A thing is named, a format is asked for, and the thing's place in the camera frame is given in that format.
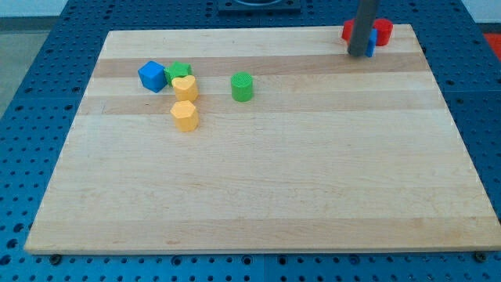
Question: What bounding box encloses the green cylinder block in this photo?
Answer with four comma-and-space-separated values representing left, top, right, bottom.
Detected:
230, 71, 254, 102

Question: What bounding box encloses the red block behind rod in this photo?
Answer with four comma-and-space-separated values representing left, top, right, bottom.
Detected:
341, 19, 355, 42

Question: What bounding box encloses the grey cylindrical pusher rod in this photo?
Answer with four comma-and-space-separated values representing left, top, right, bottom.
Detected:
348, 0, 380, 57

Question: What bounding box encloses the light wooden board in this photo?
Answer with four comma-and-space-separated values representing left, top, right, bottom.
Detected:
24, 24, 500, 255

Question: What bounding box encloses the red cylinder block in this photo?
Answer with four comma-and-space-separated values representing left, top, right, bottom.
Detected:
373, 18, 394, 46

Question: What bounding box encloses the blue block behind rod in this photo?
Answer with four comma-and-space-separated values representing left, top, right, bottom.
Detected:
365, 28, 377, 57

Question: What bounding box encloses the green star block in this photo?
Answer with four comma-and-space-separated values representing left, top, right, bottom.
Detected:
164, 61, 193, 85

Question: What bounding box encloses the yellow hexagon block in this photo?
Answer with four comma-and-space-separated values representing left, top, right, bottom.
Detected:
170, 100, 199, 132

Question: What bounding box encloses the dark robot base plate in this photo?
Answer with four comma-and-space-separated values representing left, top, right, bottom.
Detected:
216, 0, 301, 13

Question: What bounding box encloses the yellow heart block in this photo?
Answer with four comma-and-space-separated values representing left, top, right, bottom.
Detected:
171, 75, 199, 102

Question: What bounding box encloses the blue cube block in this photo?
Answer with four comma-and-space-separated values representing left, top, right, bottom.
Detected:
138, 61, 167, 92

